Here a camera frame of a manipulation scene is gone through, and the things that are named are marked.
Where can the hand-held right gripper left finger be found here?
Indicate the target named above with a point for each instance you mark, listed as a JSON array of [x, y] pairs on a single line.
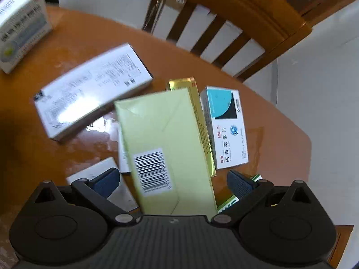
[[105, 182]]

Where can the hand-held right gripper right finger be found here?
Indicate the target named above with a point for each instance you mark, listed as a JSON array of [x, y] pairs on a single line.
[[239, 185]]

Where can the pale yellow barcode box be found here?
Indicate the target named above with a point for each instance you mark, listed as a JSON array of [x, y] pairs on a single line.
[[162, 134]]

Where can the long white box black edge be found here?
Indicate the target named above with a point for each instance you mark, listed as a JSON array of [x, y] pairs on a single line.
[[89, 89]]

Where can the wooden desktop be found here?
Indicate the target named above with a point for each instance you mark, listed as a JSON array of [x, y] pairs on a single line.
[[179, 61]]

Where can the small white box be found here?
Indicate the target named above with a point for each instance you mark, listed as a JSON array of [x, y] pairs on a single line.
[[126, 196]]

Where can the green white box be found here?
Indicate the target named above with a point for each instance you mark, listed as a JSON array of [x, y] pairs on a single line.
[[224, 206]]

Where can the white box teal dark print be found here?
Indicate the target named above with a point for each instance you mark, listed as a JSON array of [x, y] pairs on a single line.
[[227, 134]]

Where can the gold box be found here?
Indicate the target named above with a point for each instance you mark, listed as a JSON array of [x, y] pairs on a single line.
[[202, 123]]

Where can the wooden chair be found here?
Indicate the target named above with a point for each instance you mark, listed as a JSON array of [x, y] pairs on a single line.
[[340, 243], [238, 2]]

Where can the white box with blue text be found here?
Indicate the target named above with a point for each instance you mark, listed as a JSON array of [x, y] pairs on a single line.
[[19, 25]]

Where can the small cardboard carton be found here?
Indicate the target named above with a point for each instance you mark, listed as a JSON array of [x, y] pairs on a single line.
[[175, 4]]

